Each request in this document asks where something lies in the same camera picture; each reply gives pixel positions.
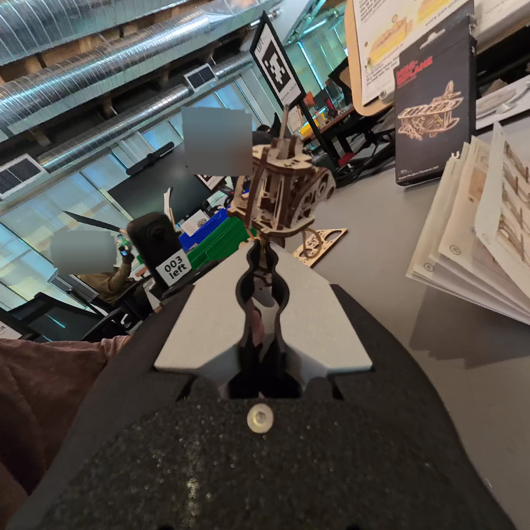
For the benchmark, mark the black video bar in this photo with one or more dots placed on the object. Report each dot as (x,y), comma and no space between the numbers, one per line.
(151,159)

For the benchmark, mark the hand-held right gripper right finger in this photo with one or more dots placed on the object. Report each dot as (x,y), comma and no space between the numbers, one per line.
(323,331)

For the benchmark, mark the wooden board with instruction sheet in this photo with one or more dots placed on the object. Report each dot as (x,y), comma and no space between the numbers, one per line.
(372,49)

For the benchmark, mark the silver ventilation duct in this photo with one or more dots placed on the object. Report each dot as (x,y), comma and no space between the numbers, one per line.
(111,124)

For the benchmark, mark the wooden model assembly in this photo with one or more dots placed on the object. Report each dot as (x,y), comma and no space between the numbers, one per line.
(281,186)

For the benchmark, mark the laser-cut wooden parts sheet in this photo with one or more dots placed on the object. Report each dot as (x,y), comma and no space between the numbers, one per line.
(327,244)

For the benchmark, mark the white instruction booklet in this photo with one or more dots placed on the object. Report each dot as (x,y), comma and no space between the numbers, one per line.
(476,232)

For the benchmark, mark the blue plastic bin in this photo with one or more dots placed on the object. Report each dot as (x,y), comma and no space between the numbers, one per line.
(207,232)

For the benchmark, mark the person's left hand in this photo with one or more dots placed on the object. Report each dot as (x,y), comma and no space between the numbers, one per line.
(257,327)

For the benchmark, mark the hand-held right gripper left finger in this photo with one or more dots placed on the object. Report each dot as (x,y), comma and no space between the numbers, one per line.
(198,331)

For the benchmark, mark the large green plastic bin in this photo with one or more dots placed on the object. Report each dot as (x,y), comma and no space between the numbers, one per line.
(223,244)

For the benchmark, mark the person's left forearm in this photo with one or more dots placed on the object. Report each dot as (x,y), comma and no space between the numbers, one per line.
(49,393)

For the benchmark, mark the black model kit box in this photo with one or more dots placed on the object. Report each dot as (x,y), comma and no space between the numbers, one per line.
(434,107)

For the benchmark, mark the black monitor screen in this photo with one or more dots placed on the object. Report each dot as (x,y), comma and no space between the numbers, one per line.
(157,194)

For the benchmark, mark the framed marker sign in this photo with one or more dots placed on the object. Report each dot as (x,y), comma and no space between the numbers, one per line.
(211,181)
(275,62)

